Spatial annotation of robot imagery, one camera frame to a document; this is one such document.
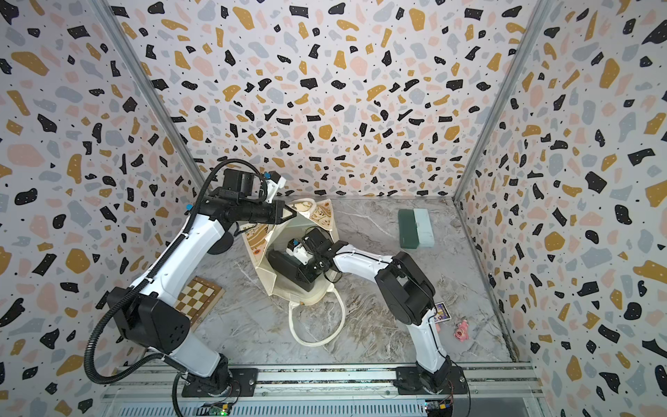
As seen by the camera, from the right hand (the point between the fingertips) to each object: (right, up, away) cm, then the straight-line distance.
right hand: (301, 273), depth 91 cm
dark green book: (+43, +15, +23) cm, 51 cm away
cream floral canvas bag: (+6, -14, -3) cm, 16 cm away
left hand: (+2, +21, -14) cm, 25 cm away
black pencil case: (-4, +3, -3) cm, 6 cm away
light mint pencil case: (+49, +16, +20) cm, 55 cm away
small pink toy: (+52, -16, -9) cm, 56 cm away
